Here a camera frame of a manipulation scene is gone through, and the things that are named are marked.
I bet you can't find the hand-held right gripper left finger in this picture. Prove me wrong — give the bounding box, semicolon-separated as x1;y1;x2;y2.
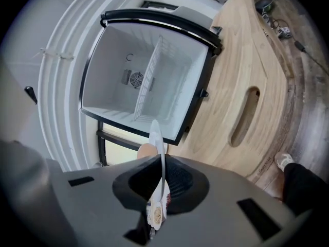
46;154;165;247

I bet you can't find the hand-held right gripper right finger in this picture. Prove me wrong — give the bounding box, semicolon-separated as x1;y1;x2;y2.
154;155;313;247

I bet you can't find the white plate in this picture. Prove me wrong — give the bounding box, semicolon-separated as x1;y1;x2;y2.
155;181;172;210
147;201;168;230
149;119;168;208

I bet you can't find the black mini fridge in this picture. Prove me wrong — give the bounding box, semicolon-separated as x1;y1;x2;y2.
78;5;223;146

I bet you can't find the black-framed window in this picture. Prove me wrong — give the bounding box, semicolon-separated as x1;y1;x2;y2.
96;121;169;168
142;0;180;11

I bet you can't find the person's right shoe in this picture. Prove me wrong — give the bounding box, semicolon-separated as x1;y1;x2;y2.
274;152;295;172

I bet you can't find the person's black clothing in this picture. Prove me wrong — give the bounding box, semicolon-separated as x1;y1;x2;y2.
281;162;328;217

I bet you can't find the black wall bracket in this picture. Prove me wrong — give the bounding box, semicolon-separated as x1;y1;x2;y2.
24;86;38;105

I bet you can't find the white wire shelf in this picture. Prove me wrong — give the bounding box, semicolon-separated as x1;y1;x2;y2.
133;34;181;123

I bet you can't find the black cable with adapter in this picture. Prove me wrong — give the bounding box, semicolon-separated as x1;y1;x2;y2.
294;40;329;70

